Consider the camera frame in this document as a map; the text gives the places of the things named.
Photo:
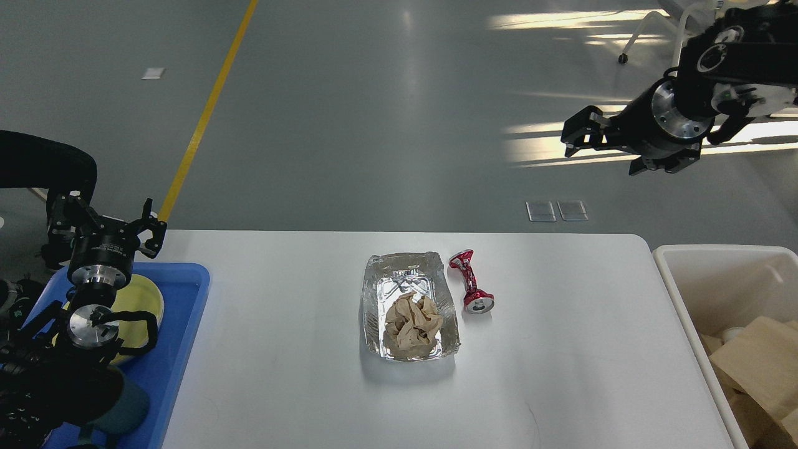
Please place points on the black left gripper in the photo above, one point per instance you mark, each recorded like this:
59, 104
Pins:
96, 257

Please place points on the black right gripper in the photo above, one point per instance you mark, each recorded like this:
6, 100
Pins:
652, 127

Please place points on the yellow plate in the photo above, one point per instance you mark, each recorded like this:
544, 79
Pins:
141, 295

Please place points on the crushed red can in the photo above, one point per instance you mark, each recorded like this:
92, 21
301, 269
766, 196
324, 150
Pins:
475, 301

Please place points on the large brown paper bag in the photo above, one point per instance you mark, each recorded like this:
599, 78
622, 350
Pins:
759, 365

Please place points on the aluminium foil tray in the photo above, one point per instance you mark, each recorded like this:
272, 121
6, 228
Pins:
389, 276

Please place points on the white paper cup front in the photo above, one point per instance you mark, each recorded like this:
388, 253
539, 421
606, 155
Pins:
729, 334

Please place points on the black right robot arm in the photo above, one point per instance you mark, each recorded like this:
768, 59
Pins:
740, 68

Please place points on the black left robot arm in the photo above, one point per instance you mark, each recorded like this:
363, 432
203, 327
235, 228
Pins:
27, 417

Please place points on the blue plastic tray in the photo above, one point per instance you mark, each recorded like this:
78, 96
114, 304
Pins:
168, 374

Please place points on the small grey floor plate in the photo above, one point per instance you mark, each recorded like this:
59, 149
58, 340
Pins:
541, 211

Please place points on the white plastic bin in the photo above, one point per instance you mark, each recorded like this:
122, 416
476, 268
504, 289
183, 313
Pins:
715, 287

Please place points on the crumpled brown paper in tray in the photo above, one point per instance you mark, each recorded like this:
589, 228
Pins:
413, 322

